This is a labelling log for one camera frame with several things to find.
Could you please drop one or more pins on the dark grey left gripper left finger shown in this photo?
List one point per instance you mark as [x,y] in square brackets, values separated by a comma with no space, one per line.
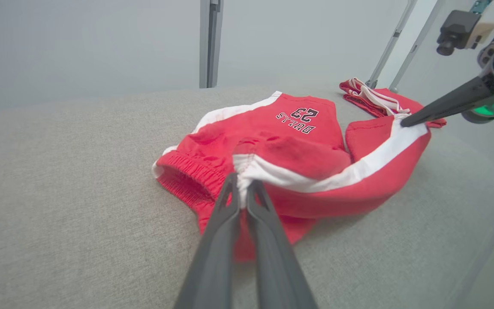
[212,266]

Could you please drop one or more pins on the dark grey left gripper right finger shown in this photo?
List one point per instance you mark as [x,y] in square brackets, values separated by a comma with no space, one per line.
[277,274]

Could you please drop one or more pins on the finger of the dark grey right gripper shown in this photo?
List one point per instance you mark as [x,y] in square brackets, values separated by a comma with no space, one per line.
[453,103]

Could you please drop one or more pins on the red white Bulls jersey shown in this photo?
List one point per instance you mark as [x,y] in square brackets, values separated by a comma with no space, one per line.
[410,103]

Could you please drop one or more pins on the red shorts with white stripes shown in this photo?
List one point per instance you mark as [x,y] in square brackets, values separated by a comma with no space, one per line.
[298,163]

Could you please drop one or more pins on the thin grey metal leg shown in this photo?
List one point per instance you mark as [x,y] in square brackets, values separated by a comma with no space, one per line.
[392,43]
[417,43]

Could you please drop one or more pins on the grey fabric sofa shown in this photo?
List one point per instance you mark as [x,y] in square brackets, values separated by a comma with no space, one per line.
[79,193]

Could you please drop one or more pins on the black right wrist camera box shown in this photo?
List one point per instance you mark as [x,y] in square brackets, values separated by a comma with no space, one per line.
[459,28]

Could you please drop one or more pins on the grey partition post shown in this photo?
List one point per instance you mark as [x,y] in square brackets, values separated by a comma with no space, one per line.
[206,43]

